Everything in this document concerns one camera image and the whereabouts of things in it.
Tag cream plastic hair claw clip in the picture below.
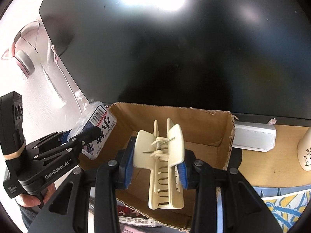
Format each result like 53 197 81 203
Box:
133 118 184 210

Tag clear plastic barcode packet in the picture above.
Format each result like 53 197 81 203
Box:
67 100 118 160

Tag left hand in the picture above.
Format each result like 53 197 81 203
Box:
15 183 56 208

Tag brown cardboard box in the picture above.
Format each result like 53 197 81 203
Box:
73 102 235 230

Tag white speaker bar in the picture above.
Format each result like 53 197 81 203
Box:
233 122 276 152

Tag blue yellow patterned mat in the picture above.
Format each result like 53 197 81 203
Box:
253 185 310 232

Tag pink cat-ear headphones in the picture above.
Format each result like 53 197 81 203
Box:
1 21 44 78

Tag white cartoon mug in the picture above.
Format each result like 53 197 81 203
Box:
297 127 311 171

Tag black computer monitor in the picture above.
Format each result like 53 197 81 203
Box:
39 0 310 126

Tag black camera handle unit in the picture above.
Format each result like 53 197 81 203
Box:
1 91 25 173

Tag pink headphone cable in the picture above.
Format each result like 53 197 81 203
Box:
50 44 84 115

